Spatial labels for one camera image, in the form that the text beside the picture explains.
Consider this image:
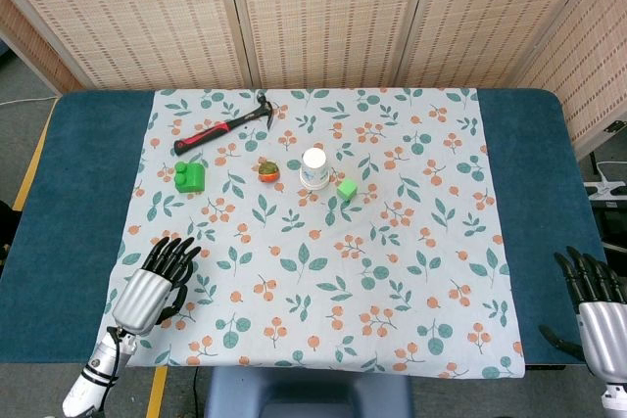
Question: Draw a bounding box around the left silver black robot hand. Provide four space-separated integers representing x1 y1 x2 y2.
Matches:
112 236 203 337

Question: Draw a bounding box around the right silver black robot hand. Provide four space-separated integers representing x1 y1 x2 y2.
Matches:
538 246 627 383

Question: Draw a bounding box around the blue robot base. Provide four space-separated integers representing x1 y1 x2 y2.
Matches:
204 366 415 418

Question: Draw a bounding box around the green toy building block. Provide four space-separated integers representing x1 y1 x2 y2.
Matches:
173 161 206 194

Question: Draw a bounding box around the floral printed tablecloth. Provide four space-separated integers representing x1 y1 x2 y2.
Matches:
112 87 528 380

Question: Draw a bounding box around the blue padded table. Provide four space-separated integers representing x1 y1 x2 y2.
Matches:
0 87 607 369

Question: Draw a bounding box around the red black claw hammer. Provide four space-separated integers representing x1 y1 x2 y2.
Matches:
172 91 275 158

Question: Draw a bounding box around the white paper cup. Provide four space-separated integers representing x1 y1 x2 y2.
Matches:
299 147 328 191

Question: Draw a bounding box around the woven bamboo folding screen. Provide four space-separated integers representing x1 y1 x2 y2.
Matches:
0 0 627 161

